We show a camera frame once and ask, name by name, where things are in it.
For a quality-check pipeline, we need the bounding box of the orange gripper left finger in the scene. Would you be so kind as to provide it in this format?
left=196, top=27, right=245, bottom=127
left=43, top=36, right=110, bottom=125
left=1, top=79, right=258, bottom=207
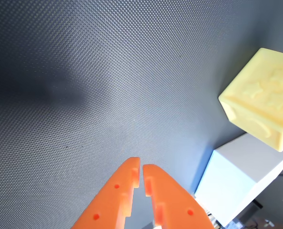
left=71, top=156, right=141, bottom=229

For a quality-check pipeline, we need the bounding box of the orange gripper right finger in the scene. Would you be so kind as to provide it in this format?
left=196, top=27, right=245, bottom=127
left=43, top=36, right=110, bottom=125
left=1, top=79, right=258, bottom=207
left=142, top=164, right=215, bottom=229

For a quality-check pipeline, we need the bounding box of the yellow embossed block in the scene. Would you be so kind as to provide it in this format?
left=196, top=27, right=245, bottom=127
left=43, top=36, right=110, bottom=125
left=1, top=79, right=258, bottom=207
left=218, top=47, right=283, bottom=153

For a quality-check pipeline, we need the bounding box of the white open cardboard box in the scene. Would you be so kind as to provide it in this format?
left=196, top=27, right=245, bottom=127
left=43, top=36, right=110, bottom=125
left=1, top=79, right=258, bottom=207
left=194, top=132, right=283, bottom=228

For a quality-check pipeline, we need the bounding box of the dark grey textured mat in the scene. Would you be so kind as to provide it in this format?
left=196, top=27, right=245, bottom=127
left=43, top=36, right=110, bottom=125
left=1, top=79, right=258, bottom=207
left=0, top=0, right=283, bottom=229

